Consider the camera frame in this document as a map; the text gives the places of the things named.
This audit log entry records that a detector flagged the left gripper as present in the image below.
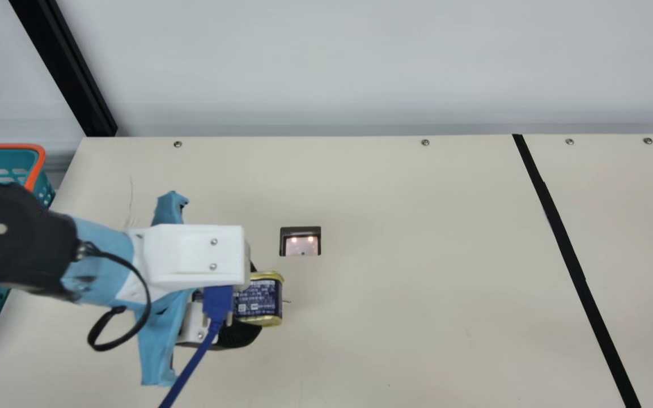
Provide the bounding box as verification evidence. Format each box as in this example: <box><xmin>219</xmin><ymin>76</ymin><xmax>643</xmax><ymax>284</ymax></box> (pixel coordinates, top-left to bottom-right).
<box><xmin>62</xmin><ymin>191</ymin><xmax>263</xmax><ymax>387</ymax></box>

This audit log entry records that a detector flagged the rectangular gold tin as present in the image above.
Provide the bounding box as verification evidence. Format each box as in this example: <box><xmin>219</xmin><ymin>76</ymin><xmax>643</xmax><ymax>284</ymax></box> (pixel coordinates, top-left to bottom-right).
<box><xmin>232</xmin><ymin>271</ymin><xmax>285</xmax><ymax>328</ymax></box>

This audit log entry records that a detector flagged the small square scanner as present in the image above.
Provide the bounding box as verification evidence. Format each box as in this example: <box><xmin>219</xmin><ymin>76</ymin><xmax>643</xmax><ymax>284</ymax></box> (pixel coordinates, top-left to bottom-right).
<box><xmin>279</xmin><ymin>226</ymin><xmax>322</xmax><ymax>257</ymax></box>

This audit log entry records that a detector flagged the black strip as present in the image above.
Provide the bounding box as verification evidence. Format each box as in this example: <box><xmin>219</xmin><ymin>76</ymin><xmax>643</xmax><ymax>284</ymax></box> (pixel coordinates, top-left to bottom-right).
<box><xmin>512</xmin><ymin>134</ymin><xmax>642</xmax><ymax>408</ymax></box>

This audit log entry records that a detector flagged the blue cable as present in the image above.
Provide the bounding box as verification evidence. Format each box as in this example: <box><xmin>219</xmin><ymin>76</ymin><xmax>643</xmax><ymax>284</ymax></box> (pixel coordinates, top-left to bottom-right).
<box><xmin>159</xmin><ymin>285</ymin><xmax>234</xmax><ymax>408</ymax></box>

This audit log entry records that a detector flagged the black cable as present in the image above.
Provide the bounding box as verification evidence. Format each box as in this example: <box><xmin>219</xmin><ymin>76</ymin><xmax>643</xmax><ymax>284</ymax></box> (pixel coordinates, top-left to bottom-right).
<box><xmin>80</xmin><ymin>243</ymin><xmax>153</xmax><ymax>352</ymax></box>

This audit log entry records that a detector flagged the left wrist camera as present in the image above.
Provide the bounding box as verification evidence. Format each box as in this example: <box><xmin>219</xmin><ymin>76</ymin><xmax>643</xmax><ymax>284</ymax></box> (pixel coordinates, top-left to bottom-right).
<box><xmin>116</xmin><ymin>224</ymin><xmax>251</xmax><ymax>304</ymax></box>

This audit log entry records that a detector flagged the black post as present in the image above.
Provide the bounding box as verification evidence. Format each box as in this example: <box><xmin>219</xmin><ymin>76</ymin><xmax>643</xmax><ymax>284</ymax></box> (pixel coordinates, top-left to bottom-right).
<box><xmin>9</xmin><ymin>0</ymin><xmax>118</xmax><ymax>137</ymax></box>

